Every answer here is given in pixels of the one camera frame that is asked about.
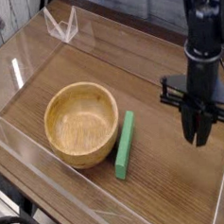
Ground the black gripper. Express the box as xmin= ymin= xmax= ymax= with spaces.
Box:
xmin=160 ymin=75 xmax=224 ymax=146

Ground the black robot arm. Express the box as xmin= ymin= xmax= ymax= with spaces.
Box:
xmin=160 ymin=0 xmax=224 ymax=146

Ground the clear acrylic front wall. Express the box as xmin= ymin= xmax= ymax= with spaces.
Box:
xmin=0 ymin=116 xmax=152 ymax=224

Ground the green rectangular block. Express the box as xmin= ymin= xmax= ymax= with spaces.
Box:
xmin=114 ymin=111 xmax=134 ymax=180

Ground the wooden bowl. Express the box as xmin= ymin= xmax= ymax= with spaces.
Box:
xmin=44 ymin=81 xmax=119 ymax=169

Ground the red toy fruit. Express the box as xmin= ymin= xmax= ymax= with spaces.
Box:
xmin=195 ymin=112 xmax=200 ymax=134

